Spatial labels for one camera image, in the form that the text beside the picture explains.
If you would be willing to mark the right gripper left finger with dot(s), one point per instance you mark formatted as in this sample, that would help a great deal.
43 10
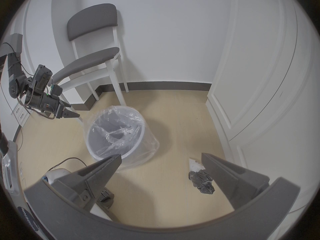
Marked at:
100 181

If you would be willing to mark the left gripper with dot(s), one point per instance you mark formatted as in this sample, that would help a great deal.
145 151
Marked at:
42 102

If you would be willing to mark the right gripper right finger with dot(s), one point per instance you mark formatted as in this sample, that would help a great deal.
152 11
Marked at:
225 181

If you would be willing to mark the black plastic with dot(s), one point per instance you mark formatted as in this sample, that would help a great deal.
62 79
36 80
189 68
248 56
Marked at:
202 182

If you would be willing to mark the white paper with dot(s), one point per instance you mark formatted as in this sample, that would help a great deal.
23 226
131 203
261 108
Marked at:
196 164

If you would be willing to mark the clear plastic bag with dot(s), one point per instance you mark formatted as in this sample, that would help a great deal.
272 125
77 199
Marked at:
152 144

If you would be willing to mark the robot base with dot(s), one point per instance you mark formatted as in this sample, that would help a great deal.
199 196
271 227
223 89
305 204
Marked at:
57 175

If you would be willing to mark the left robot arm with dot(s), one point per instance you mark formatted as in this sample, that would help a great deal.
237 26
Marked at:
15 84

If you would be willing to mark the white trash bin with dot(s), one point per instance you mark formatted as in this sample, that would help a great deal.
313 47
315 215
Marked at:
135 147

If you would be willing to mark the white chest of drawers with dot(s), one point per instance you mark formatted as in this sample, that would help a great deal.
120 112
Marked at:
21 114

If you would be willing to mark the grey padded white chair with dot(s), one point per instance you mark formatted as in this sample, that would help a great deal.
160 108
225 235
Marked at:
92 21

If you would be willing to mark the white wardrobe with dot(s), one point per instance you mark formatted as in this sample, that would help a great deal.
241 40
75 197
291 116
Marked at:
250 71

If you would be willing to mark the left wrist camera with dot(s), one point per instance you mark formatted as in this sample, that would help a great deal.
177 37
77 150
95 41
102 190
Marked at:
56 90

